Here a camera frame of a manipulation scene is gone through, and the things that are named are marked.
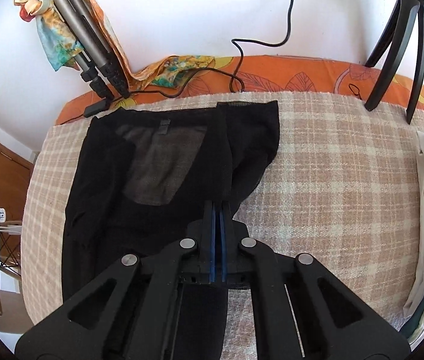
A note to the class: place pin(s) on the black sheer tights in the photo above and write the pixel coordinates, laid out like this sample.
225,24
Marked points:
103,195

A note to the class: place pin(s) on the black power adapter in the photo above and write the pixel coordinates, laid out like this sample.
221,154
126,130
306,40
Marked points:
96,108

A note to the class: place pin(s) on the black tripod legs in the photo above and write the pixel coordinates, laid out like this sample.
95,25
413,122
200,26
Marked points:
393,45

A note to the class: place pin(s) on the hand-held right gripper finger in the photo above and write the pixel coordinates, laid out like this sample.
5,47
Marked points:
212,240
221,240

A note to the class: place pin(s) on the beige plaid blanket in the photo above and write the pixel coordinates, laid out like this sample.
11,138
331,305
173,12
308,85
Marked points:
328,195

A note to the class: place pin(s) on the orange floral bedsheet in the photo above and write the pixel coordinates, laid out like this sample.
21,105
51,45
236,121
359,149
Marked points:
290,75

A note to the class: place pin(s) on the grey tripod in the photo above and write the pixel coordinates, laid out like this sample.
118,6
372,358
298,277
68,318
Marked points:
84,30

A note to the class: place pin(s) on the orange floral cloth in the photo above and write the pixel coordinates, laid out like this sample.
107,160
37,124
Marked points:
110,33

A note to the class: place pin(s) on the colourful floral scarf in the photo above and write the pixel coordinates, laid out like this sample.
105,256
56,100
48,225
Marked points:
52,41

